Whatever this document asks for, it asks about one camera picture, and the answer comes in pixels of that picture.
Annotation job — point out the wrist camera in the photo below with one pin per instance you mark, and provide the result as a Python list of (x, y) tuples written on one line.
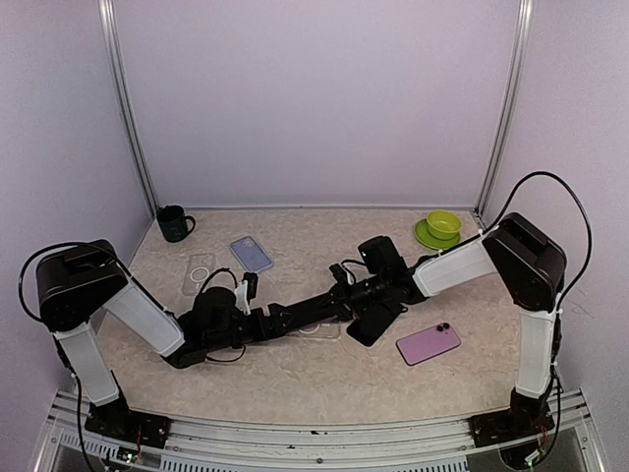
[(341, 273), (246, 291)]

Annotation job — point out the clear case far left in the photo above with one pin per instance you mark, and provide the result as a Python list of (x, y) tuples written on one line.
[(199, 268)]

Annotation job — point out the clear magsafe phone case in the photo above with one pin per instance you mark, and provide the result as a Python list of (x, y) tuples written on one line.
[(319, 331)]

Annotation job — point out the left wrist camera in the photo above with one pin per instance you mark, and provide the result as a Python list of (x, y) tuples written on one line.
[(246, 291)]

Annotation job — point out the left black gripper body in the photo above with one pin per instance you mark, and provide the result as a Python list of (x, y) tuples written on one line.
[(255, 333)]

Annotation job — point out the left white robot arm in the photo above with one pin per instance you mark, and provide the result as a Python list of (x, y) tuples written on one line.
[(76, 280)]

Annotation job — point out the black phone face up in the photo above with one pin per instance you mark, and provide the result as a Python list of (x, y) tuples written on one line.
[(374, 321)]

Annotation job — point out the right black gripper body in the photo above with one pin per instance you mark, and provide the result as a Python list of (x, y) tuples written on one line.
[(352, 301)]

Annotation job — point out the dark green mug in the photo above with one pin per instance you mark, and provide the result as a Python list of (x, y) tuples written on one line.
[(175, 224)]

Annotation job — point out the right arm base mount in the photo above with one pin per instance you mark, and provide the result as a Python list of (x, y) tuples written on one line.
[(526, 416)]

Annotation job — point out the left aluminium frame post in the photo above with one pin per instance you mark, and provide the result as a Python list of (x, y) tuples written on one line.
[(116, 63)]

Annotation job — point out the green bowl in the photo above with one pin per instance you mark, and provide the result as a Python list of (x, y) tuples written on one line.
[(443, 225)]

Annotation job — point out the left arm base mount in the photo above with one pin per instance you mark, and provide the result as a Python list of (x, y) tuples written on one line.
[(110, 415)]

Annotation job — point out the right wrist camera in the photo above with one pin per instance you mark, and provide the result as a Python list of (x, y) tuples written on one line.
[(341, 273)]

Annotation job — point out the pink phone face down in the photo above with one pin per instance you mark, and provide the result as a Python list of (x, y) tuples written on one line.
[(427, 344)]

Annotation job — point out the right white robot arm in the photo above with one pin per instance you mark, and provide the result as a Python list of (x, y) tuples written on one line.
[(530, 265)]

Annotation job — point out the aluminium frame post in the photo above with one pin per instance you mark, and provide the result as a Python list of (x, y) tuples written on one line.
[(116, 63), (516, 66)]

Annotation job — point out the purple-edged black-screen phone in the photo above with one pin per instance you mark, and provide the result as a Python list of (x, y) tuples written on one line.
[(324, 312)]

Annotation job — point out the right aluminium frame post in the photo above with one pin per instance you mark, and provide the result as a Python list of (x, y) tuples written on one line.
[(516, 66)]

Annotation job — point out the lavender phone case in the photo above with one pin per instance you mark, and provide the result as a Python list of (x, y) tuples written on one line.
[(250, 254)]

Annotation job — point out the front aluminium rail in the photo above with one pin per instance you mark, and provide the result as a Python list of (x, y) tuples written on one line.
[(199, 445)]

